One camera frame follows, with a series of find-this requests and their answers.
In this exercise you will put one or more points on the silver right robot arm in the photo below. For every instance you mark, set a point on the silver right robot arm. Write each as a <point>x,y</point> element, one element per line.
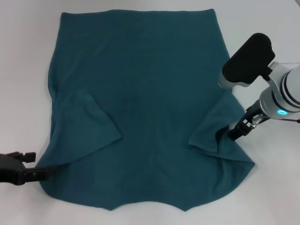
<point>286,89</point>

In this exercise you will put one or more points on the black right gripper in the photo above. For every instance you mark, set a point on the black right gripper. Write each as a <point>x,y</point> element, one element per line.
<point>253,112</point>

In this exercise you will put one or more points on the right wrist camera housing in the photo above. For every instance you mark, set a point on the right wrist camera housing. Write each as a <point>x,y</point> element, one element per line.
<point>248,61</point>

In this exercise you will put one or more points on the teal blue shirt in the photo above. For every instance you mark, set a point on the teal blue shirt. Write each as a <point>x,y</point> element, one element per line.
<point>140,93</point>

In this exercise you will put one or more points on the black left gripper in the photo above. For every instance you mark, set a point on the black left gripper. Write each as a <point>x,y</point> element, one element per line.
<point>10,168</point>

